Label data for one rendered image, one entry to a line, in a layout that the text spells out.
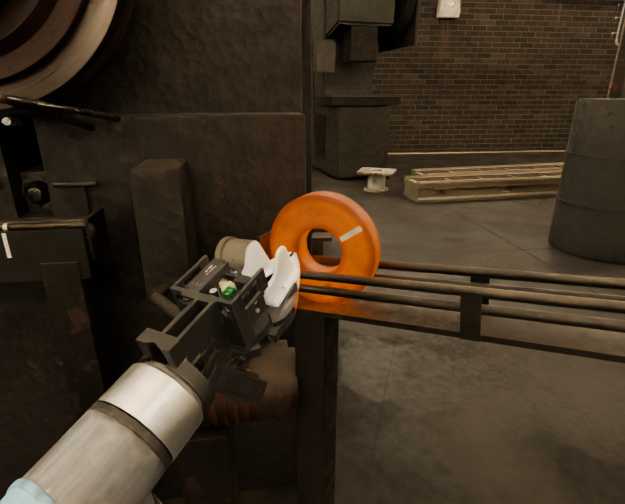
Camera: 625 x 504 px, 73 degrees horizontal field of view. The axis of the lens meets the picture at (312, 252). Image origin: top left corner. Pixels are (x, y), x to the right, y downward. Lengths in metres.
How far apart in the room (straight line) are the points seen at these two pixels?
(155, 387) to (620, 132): 2.68
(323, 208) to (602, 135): 2.40
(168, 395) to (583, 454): 1.25
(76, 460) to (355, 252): 0.37
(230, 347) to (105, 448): 0.14
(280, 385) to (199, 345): 0.30
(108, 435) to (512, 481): 1.09
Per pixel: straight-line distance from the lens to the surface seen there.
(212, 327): 0.38
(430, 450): 1.31
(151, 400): 0.35
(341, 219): 0.55
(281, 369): 0.67
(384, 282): 0.52
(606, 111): 2.84
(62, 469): 0.34
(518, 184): 4.40
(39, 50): 0.73
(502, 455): 1.36
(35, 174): 0.92
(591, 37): 8.59
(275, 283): 0.44
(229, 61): 0.84
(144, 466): 0.35
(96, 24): 0.72
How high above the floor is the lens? 0.90
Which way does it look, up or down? 20 degrees down
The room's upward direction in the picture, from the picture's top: straight up
